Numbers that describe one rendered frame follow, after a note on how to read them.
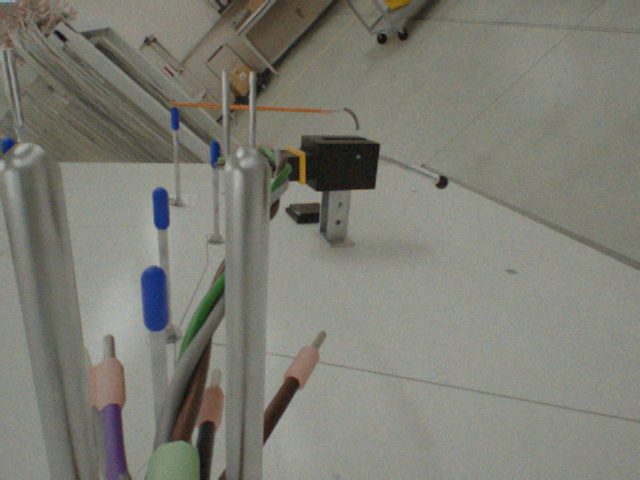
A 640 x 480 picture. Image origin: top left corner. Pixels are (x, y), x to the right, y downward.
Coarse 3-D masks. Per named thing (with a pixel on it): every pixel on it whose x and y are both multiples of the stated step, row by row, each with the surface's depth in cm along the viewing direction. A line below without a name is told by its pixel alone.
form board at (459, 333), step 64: (64, 192) 49; (128, 192) 51; (192, 192) 52; (320, 192) 56; (384, 192) 58; (448, 192) 60; (0, 256) 34; (128, 256) 35; (192, 256) 36; (320, 256) 37; (384, 256) 38; (448, 256) 39; (512, 256) 40; (576, 256) 41; (0, 320) 26; (128, 320) 27; (320, 320) 28; (384, 320) 29; (448, 320) 29; (512, 320) 30; (576, 320) 30; (0, 384) 21; (128, 384) 22; (320, 384) 23; (384, 384) 23; (448, 384) 23; (512, 384) 24; (576, 384) 24; (0, 448) 18; (128, 448) 18; (320, 448) 19; (384, 448) 19; (448, 448) 19; (512, 448) 20; (576, 448) 20
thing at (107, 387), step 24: (312, 360) 9; (96, 384) 8; (120, 384) 8; (216, 384) 10; (288, 384) 8; (96, 408) 8; (120, 408) 8; (216, 408) 9; (96, 432) 7; (120, 432) 7; (216, 432) 8; (264, 432) 7; (120, 456) 7
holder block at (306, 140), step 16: (304, 144) 39; (320, 144) 36; (336, 144) 36; (352, 144) 37; (368, 144) 38; (320, 160) 36; (336, 160) 37; (352, 160) 37; (368, 160) 38; (320, 176) 37; (336, 176) 37; (352, 176) 38; (368, 176) 39
